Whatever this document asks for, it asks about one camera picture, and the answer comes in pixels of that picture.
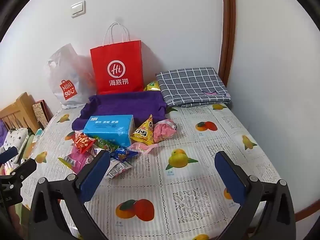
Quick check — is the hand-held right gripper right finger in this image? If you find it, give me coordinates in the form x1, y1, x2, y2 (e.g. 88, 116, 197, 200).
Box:
214, 151, 297, 240

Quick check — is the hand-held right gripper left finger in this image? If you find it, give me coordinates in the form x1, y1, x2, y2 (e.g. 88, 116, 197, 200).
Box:
27, 150, 112, 240

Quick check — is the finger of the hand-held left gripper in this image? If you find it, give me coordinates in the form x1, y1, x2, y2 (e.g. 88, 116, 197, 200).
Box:
0, 146, 18, 165
11, 158, 37, 180

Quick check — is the pink yellow snack packet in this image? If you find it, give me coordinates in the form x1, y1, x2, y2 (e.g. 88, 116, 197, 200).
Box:
58, 146, 100, 174

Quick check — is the white striped snack packet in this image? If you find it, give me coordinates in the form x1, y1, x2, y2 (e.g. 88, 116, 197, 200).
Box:
104, 159, 133, 179

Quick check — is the green snack packet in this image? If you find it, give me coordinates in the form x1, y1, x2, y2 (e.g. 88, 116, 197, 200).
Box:
91, 136, 119, 153

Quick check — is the red snack packet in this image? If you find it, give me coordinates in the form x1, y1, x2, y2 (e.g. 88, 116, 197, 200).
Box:
74, 132, 96, 154

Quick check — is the blue snack packet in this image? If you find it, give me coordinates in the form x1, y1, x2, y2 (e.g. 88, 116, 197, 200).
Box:
110, 147, 138, 162

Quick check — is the pink peach snack packet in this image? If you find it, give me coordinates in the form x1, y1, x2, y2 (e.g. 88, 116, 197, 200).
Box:
129, 141, 157, 155

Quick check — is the yellow triangular snack packet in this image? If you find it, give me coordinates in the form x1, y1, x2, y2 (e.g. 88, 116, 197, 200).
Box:
130, 114, 155, 145

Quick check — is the purple towel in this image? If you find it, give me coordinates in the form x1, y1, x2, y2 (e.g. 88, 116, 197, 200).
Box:
72, 91, 167, 131

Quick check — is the white floral pillow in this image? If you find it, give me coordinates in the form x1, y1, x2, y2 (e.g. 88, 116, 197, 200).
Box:
0, 127, 29, 155

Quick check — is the green cloth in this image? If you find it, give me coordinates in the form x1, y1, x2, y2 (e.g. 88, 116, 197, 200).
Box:
21, 134, 38, 160

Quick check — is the purple cloth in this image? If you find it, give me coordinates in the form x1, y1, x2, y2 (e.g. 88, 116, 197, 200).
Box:
0, 120, 8, 140

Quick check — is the blue tissue pack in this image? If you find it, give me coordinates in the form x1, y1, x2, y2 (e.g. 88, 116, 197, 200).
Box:
83, 115, 135, 147

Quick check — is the wooden headboard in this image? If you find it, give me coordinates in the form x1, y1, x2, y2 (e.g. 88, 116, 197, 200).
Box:
0, 92, 42, 130

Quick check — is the patterned cardboard box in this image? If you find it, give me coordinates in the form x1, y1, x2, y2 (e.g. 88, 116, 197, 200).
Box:
32, 100, 53, 128

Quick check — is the fruit print table cover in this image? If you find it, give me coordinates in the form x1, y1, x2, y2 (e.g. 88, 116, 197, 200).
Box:
22, 102, 298, 240

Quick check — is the brown wooden baseboard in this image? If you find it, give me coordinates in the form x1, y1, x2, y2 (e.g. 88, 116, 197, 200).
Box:
295, 204, 320, 222

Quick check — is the white plastic shopping bag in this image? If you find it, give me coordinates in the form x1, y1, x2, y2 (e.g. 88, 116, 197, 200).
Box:
44, 43, 97, 109

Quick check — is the grey checked folded cloth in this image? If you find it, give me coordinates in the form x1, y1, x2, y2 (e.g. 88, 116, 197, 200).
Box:
155, 67, 231, 108

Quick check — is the yellow green snack bag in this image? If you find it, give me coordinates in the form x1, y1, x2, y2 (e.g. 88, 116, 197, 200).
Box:
143, 80, 160, 92

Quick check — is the red paper bag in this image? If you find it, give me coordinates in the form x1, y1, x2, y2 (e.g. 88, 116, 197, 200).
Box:
90, 22, 144, 95

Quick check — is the brown wooden door frame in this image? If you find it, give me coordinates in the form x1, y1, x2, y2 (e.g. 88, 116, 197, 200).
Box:
217, 0, 237, 85

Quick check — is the white light switch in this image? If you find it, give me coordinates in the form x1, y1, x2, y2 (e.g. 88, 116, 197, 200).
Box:
71, 1, 87, 18

